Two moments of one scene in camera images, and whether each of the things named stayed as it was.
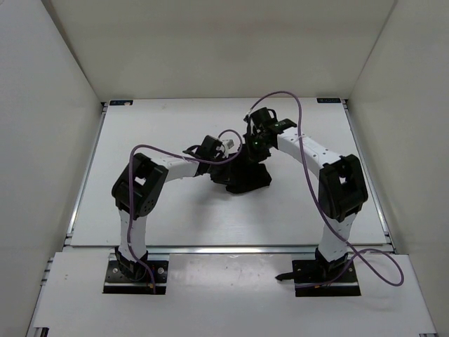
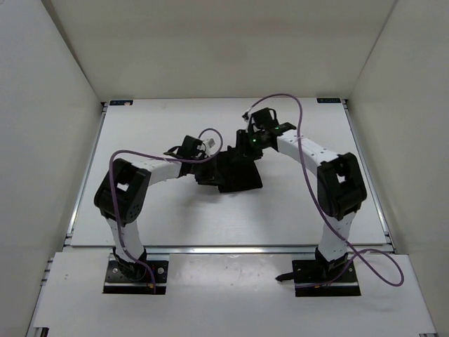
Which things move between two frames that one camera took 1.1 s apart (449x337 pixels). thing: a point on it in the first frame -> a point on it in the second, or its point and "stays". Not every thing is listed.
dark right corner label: x=328 y=100 stays
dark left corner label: x=121 y=102 stays
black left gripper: x=216 y=156 -> x=202 y=156
